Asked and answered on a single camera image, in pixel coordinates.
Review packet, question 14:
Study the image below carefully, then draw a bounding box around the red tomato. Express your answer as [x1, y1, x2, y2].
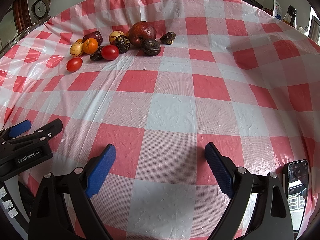
[101, 44, 119, 61]
[66, 57, 82, 73]

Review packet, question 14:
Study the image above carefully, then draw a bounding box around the large dark red apple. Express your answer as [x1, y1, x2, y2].
[128, 21, 157, 47]

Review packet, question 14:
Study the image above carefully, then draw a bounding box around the smartphone on gripper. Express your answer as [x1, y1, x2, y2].
[282, 159, 309, 234]

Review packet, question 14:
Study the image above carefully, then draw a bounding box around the red white checkered tablecloth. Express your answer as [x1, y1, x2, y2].
[1, 0, 319, 239]

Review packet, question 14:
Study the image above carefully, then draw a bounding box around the dark red wrinkled fruit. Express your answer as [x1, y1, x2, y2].
[82, 31, 103, 46]

